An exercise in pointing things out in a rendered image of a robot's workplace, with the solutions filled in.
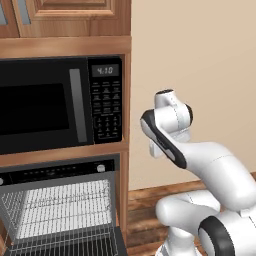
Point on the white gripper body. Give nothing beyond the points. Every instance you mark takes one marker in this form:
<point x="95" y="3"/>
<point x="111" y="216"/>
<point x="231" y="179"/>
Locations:
<point x="155" y="149"/>

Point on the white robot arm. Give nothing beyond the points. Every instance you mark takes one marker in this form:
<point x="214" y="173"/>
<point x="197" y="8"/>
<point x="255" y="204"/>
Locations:
<point x="213" y="170"/>

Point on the white oven knob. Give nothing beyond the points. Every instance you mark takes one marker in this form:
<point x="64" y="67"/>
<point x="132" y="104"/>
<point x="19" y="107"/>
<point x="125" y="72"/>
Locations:
<point x="1" y="181"/>
<point x="101" y="168"/>

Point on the black microwave oven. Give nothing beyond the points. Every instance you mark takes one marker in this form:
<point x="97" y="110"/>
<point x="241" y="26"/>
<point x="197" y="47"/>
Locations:
<point x="106" y="100"/>

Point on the black oven door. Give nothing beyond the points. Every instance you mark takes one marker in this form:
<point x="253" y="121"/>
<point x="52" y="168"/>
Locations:
<point x="120" y="241"/>

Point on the black microwave door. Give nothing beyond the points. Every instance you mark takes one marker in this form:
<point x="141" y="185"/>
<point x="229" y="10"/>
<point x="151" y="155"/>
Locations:
<point x="36" y="106"/>

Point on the wooden cupboard door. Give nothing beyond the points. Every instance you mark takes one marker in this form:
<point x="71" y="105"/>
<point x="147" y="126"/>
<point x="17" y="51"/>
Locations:
<point x="6" y="28"/>
<point x="76" y="18"/>

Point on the wooden tall cabinet frame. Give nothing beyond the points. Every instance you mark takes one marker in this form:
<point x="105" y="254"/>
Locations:
<point x="66" y="46"/>

